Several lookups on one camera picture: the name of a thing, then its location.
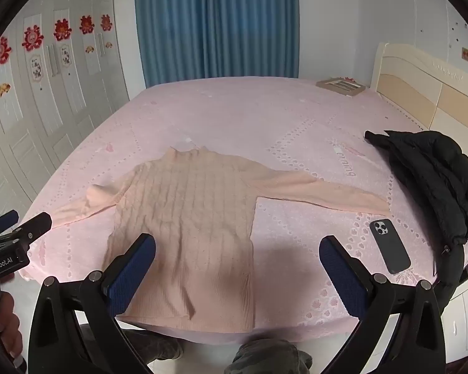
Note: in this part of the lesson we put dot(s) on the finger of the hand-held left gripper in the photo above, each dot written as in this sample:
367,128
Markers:
35,224
2,220

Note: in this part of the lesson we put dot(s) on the dark smartphone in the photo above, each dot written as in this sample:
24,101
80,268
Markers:
390,245

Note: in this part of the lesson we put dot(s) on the white wardrobe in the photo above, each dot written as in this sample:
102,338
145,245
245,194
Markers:
62,97

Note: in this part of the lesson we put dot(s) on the cream bed frame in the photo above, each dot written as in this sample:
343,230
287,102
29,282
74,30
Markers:
462,319

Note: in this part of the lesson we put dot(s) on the person's left hand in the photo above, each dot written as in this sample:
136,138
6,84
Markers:
8,319

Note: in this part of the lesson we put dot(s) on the person's right leg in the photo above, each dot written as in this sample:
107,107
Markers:
269,358

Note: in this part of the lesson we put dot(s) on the cream wooden headboard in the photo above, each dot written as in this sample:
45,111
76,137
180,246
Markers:
413,85

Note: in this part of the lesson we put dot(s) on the pink knitted sweater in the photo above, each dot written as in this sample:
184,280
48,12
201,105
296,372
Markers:
187,210

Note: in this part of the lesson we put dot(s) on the black padded jacket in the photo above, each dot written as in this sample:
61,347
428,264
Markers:
433,171

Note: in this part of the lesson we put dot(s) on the wall socket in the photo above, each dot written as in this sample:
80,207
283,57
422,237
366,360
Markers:
467,54

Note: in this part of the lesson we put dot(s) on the blue curtain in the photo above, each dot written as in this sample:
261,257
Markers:
218,23

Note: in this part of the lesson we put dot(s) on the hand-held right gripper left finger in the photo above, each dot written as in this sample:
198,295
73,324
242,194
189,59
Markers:
132,272

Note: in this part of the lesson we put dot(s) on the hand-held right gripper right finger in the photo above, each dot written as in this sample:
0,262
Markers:
343,276

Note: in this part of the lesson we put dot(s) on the round picture sticker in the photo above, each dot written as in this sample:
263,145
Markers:
37,68
65,55

